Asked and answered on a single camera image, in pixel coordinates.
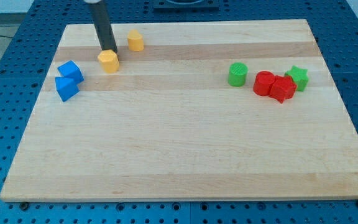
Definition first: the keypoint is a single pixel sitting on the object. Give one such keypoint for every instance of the yellow heart block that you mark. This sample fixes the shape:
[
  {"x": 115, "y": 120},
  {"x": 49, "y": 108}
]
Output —
[{"x": 135, "y": 41}]

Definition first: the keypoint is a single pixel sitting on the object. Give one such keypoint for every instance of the yellow hexagon block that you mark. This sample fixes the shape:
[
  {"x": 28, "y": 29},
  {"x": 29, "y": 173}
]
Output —
[{"x": 109, "y": 61}]

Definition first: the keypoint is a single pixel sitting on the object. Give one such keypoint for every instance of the wooden board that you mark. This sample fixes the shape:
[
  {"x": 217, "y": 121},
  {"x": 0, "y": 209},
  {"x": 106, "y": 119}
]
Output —
[{"x": 167, "y": 126}]

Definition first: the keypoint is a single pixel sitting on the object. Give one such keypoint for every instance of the green cylinder block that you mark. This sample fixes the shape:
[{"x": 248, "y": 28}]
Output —
[{"x": 237, "y": 74}]

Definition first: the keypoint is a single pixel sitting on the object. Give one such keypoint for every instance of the red cylinder block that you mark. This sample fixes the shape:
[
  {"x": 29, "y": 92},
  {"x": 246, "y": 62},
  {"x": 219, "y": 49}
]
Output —
[{"x": 263, "y": 83}]

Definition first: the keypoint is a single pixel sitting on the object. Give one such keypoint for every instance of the red star block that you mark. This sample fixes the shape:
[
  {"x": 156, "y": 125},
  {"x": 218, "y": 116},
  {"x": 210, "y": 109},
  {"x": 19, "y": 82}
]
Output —
[{"x": 283, "y": 88}]

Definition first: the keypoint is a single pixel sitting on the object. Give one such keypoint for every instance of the blue cube block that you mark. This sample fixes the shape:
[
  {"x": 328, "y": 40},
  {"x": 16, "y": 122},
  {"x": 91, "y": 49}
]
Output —
[{"x": 70, "y": 70}]

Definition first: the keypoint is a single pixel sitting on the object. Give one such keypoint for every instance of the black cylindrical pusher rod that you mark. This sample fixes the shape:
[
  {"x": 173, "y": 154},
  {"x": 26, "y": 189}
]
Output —
[{"x": 102, "y": 25}]

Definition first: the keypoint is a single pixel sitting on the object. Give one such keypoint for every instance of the green star block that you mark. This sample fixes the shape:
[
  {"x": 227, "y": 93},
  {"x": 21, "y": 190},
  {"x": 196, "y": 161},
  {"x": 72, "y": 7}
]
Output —
[{"x": 299, "y": 76}]

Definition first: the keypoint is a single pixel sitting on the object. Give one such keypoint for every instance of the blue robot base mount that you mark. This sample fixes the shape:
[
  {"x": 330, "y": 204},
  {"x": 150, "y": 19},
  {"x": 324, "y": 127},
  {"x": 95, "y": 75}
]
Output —
[{"x": 163, "y": 5}]

